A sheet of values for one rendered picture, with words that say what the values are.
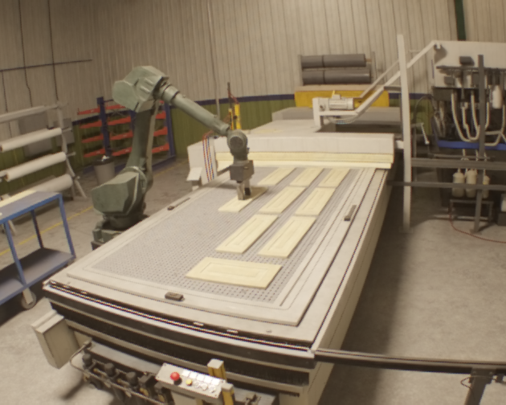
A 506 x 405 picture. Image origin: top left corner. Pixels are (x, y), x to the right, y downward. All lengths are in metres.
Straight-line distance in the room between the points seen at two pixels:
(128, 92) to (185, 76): 6.83
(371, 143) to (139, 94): 2.52
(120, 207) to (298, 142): 2.17
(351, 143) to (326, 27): 4.77
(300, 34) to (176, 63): 3.37
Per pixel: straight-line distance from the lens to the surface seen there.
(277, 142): 4.77
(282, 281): 2.21
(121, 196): 3.73
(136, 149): 3.99
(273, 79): 9.27
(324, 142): 4.60
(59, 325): 2.76
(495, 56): 5.48
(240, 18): 9.65
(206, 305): 2.07
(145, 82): 3.59
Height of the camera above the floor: 1.96
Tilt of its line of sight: 18 degrees down
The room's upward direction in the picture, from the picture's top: 6 degrees counter-clockwise
